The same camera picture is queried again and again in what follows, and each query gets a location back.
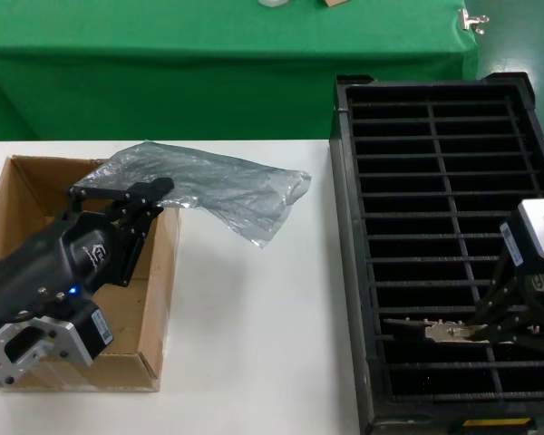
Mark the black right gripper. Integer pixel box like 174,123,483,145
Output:
465,212,544,358

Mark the black slotted plastic container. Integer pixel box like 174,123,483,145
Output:
328,72,544,435

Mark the green tablecloth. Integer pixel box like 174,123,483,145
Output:
0,0,480,142

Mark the silver binder clip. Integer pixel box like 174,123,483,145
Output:
457,7,491,36

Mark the graphics card with metal bracket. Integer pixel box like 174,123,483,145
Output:
383,316,516,346

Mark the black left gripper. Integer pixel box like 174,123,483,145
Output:
0,177,176,368

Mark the grey antistatic plastic bag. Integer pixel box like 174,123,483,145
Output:
74,140,313,249

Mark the large brown cardboard box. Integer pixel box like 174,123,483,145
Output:
0,155,182,393

